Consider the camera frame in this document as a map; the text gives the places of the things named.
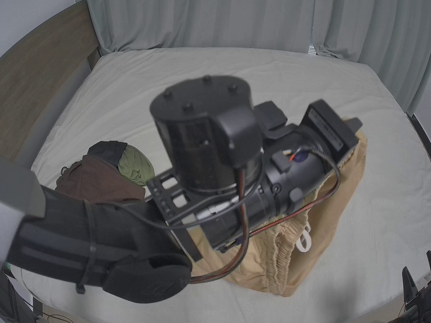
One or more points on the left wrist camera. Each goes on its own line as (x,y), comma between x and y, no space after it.
(269,114)

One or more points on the green garment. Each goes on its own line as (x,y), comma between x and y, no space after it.
(136,165)

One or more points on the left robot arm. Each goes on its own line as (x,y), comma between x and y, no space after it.
(101,234)

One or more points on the black garment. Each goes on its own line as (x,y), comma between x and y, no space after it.
(106,153)

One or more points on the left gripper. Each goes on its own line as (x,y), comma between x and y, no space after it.
(299,180)

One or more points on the tan shorts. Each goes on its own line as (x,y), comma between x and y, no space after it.
(323,214)

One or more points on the grey-green curtain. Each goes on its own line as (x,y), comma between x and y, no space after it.
(377,22)
(202,12)

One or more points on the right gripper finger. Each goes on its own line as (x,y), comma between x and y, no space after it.
(408,284)
(428,267)

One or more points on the bed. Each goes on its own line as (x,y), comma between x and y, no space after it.
(219,69)

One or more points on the brown garment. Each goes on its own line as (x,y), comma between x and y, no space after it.
(97,180)

